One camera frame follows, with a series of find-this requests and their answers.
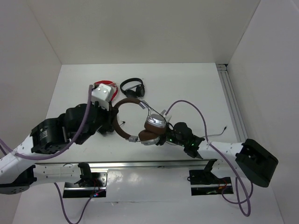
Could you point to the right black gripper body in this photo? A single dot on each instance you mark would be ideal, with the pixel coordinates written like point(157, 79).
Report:
point(169, 136)

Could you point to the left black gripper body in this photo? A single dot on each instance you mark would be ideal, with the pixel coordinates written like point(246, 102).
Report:
point(101, 119)

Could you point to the brown silver headphones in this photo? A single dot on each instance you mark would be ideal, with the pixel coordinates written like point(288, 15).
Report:
point(154, 127)

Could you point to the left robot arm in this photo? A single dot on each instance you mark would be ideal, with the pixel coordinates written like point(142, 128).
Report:
point(18, 169)

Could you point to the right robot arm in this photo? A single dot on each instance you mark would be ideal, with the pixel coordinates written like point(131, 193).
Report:
point(249, 159)

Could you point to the black headphones near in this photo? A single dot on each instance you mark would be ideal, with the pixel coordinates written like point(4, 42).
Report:
point(112, 127)

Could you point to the black headphones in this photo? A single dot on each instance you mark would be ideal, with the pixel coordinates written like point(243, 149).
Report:
point(112, 127)
point(137, 91)

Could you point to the black headphones far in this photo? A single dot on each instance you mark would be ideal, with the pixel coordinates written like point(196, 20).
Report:
point(137, 91)

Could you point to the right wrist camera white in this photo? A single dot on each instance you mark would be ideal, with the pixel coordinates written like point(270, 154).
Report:
point(166, 116)

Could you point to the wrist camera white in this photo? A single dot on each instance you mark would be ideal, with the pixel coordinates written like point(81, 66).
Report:
point(166, 116)
point(102, 94)

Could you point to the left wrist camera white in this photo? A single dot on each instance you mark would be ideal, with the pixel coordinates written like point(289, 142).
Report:
point(102, 94)

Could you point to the aluminium rail front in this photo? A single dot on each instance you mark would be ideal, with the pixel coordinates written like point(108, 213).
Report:
point(149, 164)

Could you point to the aluminium rail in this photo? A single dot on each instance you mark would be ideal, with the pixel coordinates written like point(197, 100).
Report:
point(234, 110)
point(149, 164)

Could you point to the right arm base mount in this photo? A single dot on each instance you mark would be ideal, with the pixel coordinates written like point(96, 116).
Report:
point(205, 183)

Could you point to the aluminium rail right side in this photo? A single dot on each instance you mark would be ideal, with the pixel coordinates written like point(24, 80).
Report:
point(234, 110)

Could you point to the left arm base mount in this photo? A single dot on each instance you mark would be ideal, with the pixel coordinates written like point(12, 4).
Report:
point(95, 187)

